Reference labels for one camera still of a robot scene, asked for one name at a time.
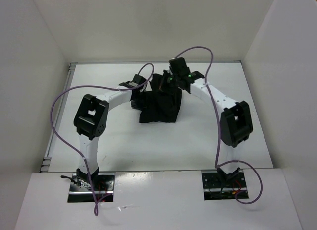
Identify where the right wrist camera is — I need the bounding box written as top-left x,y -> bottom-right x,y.
169,57 -> 204,80

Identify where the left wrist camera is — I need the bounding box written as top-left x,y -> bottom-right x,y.
118,74 -> 146,90

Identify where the metal base plate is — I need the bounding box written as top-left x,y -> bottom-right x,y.
67,172 -> 115,203
201,170 -> 249,201

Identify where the black pleated skirt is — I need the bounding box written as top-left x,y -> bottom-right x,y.
135,74 -> 182,123

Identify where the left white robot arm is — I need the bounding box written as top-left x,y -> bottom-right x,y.
74,86 -> 144,190

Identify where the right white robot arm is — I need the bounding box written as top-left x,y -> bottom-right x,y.
163,69 -> 253,187

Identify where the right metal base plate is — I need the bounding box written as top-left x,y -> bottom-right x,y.
201,170 -> 249,201

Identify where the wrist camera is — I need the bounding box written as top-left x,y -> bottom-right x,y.
169,57 -> 204,80
118,74 -> 146,90

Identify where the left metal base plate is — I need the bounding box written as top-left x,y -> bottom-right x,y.
67,172 -> 115,203

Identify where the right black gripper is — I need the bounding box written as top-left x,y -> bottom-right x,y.
154,70 -> 179,95

